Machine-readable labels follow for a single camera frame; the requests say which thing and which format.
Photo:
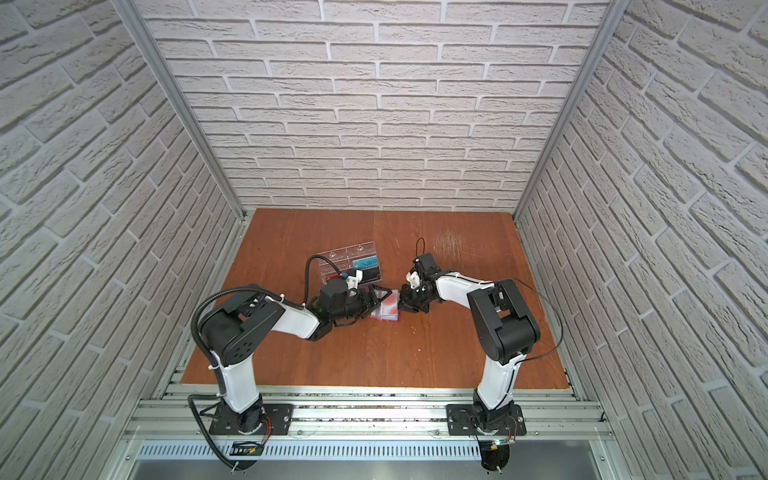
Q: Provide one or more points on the black VIP card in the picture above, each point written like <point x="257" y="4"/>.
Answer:
<point x="371" y="275"/>

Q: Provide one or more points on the teal VIP card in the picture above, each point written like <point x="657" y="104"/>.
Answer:
<point x="366" y="263"/>

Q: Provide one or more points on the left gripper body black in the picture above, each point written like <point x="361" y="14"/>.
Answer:
<point x="359" y="306"/>

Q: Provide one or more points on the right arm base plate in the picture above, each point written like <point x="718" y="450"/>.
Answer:
<point x="475" y="419"/>

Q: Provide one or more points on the aluminium rail frame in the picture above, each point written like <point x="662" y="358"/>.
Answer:
<point x="366" y="423"/>

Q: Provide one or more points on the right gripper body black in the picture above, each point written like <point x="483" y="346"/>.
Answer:
<point x="415" y="299"/>

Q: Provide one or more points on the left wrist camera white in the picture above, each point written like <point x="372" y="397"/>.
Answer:
<point x="353" y="278"/>

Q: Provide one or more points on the white pink circle card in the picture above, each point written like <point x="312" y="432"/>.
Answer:
<point x="388" y="308"/>

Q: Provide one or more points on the red leather card holder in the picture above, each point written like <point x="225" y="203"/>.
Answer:
<point x="380" y="294"/>

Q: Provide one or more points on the clear acrylic card organizer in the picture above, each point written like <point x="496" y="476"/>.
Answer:
<point x="343" y="257"/>

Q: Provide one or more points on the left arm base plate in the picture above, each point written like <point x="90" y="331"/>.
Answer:
<point x="253" y="421"/>

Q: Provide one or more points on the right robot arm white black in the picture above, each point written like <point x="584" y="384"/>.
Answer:
<point x="505" y="326"/>

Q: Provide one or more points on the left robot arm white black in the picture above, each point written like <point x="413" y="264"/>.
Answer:
<point x="230" y="325"/>

